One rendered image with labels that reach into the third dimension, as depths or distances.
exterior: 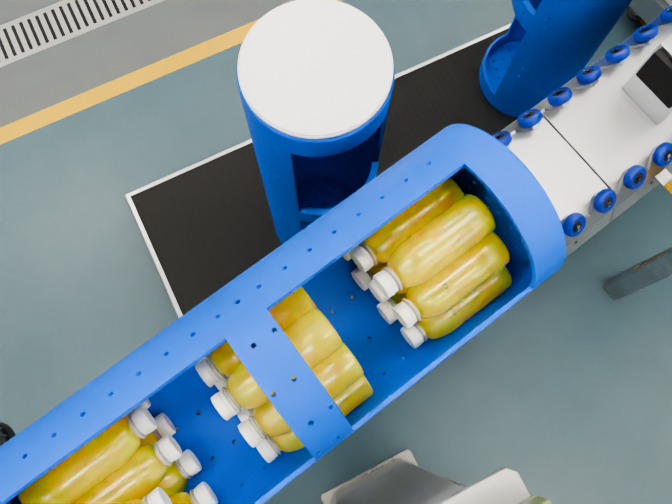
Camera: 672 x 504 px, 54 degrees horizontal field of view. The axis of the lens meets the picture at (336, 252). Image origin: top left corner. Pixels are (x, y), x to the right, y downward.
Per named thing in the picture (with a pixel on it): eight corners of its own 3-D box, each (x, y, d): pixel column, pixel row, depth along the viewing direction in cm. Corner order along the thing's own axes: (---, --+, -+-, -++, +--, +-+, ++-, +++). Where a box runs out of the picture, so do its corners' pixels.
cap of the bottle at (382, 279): (401, 291, 94) (391, 298, 93) (394, 291, 97) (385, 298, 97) (385, 269, 93) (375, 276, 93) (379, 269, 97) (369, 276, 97)
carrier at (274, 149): (256, 233, 201) (336, 281, 197) (204, 92, 116) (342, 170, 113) (305, 159, 207) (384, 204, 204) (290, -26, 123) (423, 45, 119)
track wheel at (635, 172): (648, 163, 118) (638, 159, 119) (629, 177, 117) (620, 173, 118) (649, 181, 121) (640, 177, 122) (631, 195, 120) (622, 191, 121)
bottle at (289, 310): (301, 283, 94) (199, 358, 91) (327, 320, 96) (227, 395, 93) (291, 276, 101) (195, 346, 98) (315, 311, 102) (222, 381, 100)
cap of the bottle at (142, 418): (128, 415, 91) (139, 407, 92) (132, 410, 95) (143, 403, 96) (145, 438, 92) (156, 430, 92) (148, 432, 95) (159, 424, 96)
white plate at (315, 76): (206, 88, 115) (207, 91, 116) (342, 165, 112) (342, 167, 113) (290, -28, 121) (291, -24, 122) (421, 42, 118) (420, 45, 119)
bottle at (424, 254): (504, 228, 95) (409, 300, 92) (486, 231, 102) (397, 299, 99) (476, 189, 95) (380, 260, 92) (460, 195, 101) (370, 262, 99)
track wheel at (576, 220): (586, 210, 115) (577, 206, 117) (567, 225, 114) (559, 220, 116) (589, 228, 118) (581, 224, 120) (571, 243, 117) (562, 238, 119)
